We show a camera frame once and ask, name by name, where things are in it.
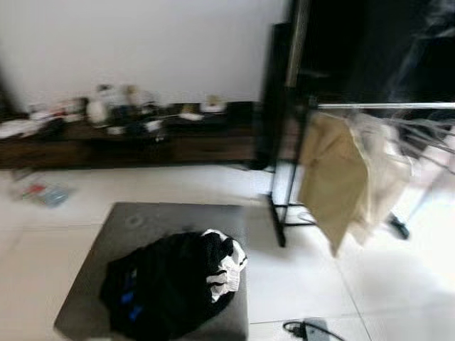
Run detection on black printed t-shirt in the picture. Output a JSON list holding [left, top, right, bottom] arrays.
[[100, 229, 239, 340]]

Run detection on long white shirt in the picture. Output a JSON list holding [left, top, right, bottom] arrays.
[[348, 114, 414, 246]]

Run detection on tan shirt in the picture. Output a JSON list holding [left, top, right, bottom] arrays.
[[297, 112, 370, 256]]

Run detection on black hanging clothes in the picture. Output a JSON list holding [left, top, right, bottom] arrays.
[[299, 0, 455, 104]]

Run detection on black shelving unit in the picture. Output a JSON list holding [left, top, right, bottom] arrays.
[[259, 21, 314, 171]]

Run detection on white ribbed garment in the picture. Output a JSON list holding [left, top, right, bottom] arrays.
[[201, 229, 248, 303]]

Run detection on dark wooden tv stand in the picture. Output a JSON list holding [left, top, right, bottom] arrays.
[[0, 103, 260, 170]]

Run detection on grey fabric ottoman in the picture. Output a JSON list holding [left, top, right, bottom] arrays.
[[55, 202, 250, 341]]

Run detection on grey floor power strip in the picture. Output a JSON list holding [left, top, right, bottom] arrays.
[[18, 181, 72, 208]]

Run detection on black clothes rack silver rail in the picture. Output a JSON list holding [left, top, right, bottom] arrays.
[[267, 96, 455, 248]]

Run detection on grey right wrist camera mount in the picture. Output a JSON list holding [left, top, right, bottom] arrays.
[[304, 318, 332, 341]]

